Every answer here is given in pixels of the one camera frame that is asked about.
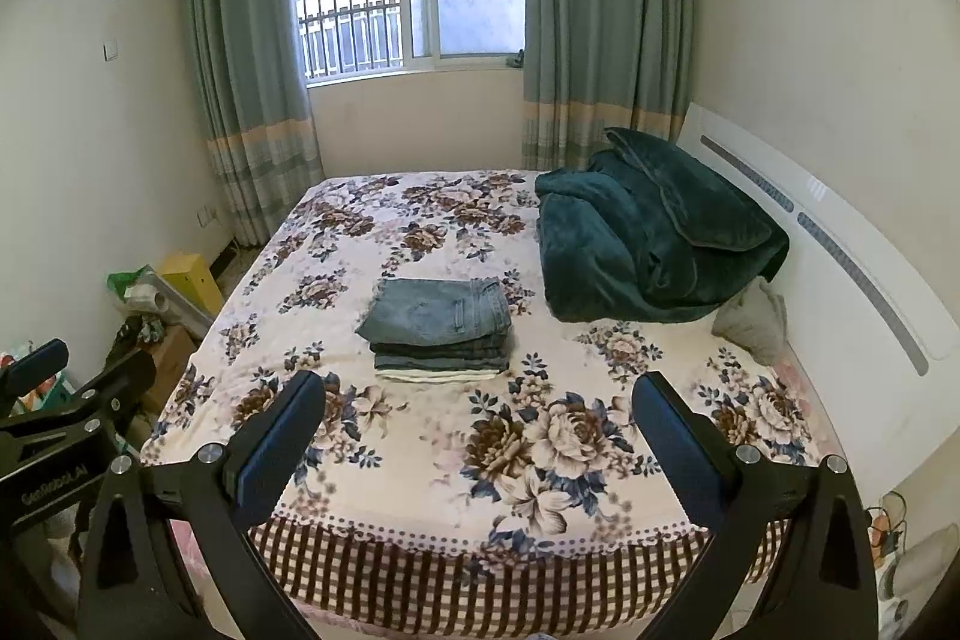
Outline wall switch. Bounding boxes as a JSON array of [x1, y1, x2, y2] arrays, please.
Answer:
[[103, 39, 119, 62]]

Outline grey pillow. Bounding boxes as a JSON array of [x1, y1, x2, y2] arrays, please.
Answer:
[[711, 276, 788, 365]]

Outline yellow box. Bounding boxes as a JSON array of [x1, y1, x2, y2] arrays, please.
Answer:
[[158, 252, 224, 317]]

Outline light blue denim shorts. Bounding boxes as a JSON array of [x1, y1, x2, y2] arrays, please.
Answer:
[[356, 278, 511, 347]]

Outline cream cylindrical roll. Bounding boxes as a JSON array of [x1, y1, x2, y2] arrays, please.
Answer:
[[878, 523, 958, 599]]

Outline colourful toy box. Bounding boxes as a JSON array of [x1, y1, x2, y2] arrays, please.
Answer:
[[2, 338, 71, 417]]

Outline floral bed sheet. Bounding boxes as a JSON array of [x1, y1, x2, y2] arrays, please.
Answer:
[[143, 170, 828, 638]]

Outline right teal curtain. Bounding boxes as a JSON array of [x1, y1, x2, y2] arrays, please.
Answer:
[[523, 0, 693, 170]]

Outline black charger cable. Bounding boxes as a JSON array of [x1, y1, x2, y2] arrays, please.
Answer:
[[865, 489, 911, 562]]

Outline dark teal plush blanket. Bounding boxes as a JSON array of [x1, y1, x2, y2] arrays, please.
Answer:
[[535, 127, 789, 323]]

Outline left teal curtain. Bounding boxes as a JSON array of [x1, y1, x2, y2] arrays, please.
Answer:
[[184, 0, 324, 245]]

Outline white bed headboard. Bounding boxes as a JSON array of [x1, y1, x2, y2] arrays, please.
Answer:
[[680, 106, 958, 500]]

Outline stack of folded jeans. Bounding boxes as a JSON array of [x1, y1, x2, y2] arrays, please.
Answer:
[[371, 333, 511, 381]]

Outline teal curtain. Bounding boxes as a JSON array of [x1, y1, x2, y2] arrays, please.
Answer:
[[184, 0, 324, 245], [523, 0, 693, 170]]

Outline green plastic bag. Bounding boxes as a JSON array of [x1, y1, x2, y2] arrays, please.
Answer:
[[106, 265, 151, 302]]

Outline brown cardboard box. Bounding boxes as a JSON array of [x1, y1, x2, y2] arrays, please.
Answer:
[[142, 325, 197, 416]]

